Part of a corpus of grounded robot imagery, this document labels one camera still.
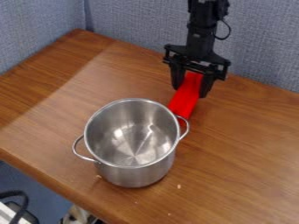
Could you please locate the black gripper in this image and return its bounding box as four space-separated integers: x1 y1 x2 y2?
163 25 231 98

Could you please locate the red block object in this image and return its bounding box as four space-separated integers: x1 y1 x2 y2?
168 73 203 119

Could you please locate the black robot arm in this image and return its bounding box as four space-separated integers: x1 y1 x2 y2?
163 0 231 98

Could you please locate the stainless steel pot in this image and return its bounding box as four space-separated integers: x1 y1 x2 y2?
75 98 191 188

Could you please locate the white object under table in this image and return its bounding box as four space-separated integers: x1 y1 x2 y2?
59 205 106 224

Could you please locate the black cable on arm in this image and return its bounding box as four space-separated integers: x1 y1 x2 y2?
212 18 232 41

